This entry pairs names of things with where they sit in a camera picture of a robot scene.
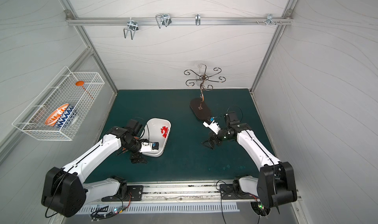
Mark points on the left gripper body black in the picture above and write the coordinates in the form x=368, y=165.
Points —
x=137, y=157

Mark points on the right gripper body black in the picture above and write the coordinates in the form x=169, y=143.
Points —
x=213, y=140

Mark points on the white plastic storage box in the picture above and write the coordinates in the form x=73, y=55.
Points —
x=153, y=134

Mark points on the red sleeve pile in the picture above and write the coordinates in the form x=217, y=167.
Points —
x=164, y=131

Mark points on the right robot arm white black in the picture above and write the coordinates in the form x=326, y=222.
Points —
x=275, y=184

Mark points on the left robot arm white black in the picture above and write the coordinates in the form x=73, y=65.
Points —
x=78, y=170

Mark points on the metal scroll hook stand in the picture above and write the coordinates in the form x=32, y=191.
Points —
x=198, y=105

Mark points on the orange blue patterned bowl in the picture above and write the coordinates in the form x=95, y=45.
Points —
x=63, y=116

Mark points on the orange spoon in basket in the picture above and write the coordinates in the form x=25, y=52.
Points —
x=81, y=84

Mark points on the small flat metal hook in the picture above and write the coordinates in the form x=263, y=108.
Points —
x=197, y=19

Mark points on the looped metal hook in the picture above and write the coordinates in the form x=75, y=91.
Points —
x=163, y=20

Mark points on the double prong metal hook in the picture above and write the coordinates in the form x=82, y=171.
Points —
x=131, y=29

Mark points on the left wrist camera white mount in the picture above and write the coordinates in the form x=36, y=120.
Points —
x=149, y=147

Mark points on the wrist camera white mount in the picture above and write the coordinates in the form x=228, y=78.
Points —
x=212, y=125
x=149, y=147

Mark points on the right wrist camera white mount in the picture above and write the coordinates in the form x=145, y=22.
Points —
x=212, y=125

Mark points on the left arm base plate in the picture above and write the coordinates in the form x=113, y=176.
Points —
x=133, y=193

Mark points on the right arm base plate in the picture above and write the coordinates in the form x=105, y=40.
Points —
x=228, y=192

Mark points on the aluminium front rail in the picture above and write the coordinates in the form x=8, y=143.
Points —
x=177, y=191

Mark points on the aluminium rail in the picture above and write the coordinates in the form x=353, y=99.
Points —
x=177, y=191
x=176, y=21

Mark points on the left controller board with wires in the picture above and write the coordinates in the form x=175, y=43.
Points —
x=109, y=212

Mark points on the white slotted cable duct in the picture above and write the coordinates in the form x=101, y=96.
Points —
x=154, y=208

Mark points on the white wire basket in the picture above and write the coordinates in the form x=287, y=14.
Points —
x=61, y=90

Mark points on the aluminium top rail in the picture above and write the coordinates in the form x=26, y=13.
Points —
x=176, y=21

